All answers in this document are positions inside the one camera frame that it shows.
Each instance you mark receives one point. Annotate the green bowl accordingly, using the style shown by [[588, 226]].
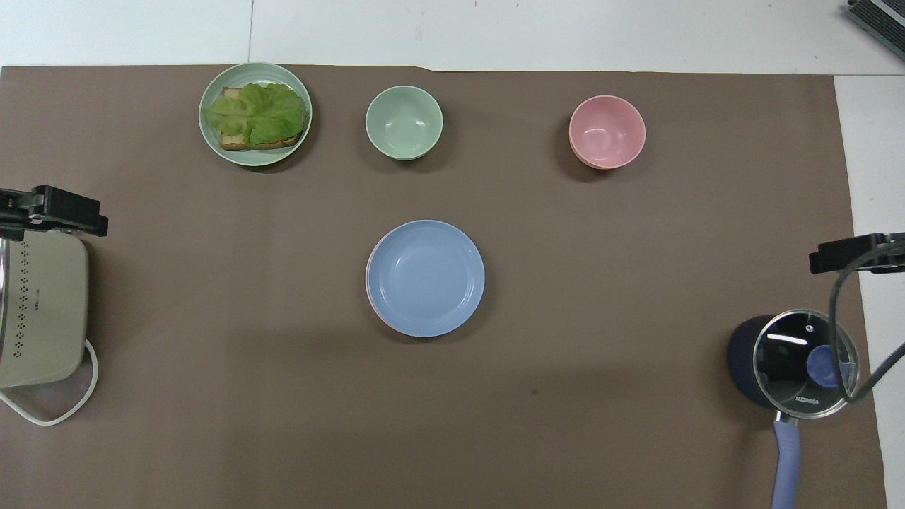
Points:
[[404, 123]]

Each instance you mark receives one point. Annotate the glass pot lid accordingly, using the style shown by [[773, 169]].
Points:
[[788, 367]]

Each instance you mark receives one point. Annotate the black stand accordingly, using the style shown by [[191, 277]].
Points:
[[63, 209], [848, 254]]

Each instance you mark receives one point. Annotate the pink plate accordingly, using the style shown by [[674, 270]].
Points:
[[368, 288]]

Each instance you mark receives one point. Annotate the grey striped device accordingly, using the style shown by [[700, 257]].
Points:
[[880, 21]]

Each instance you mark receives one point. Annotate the beige electric appliance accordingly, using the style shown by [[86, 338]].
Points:
[[42, 311]]

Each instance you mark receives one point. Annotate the toast slice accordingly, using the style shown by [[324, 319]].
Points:
[[236, 142]]

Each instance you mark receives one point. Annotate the dark blue pot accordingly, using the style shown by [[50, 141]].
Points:
[[742, 360]]

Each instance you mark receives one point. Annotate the blue plate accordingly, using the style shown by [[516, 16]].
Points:
[[426, 278]]

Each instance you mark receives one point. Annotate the pink bowl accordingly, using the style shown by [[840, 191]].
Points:
[[606, 132]]

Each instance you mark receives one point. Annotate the green lettuce leaf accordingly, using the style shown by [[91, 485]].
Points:
[[265, 112]]

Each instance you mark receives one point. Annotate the green plate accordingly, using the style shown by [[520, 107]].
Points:
[[214, 145]]

